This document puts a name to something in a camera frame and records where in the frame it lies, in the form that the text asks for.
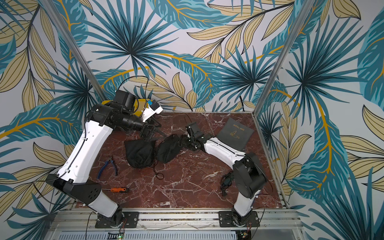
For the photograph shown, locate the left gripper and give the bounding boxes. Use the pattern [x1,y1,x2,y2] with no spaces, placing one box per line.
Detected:
[118,111,168,142]

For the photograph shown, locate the plain black drawstring pouch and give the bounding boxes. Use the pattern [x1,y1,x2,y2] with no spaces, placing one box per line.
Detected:
[152,134,188,180]

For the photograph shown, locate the black hair dryer pouch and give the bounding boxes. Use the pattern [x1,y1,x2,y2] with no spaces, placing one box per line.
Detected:
[124,139,156,169]

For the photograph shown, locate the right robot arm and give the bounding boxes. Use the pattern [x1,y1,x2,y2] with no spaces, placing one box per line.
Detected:
[183,122,268,221]

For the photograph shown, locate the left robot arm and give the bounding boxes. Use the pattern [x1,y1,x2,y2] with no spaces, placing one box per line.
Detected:
[46,90,163,226]

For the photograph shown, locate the grey hair dryer pouch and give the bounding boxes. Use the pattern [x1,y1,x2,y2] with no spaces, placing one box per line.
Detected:
[217,118,255,151]

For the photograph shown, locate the yellow black toolbox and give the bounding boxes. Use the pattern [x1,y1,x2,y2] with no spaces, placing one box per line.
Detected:
[102,99,147,117]

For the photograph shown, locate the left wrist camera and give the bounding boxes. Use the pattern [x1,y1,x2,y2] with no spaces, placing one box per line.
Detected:
[141,100,163,122]

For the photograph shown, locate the blue handled pliers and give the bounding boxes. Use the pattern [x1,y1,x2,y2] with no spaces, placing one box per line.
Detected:
[96,158,118,180]

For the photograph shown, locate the orange handled screwdriver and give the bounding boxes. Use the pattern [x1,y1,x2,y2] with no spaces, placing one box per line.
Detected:
[103,188,130,193]

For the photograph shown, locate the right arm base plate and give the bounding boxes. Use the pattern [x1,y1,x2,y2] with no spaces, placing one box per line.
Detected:
[218,210,260,228]

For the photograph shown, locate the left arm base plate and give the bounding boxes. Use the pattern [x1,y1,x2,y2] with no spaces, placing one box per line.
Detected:
[95,212,139,229]

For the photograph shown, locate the aluminium front rail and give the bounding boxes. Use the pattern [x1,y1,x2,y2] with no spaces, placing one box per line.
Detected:
[49,208,304,233]

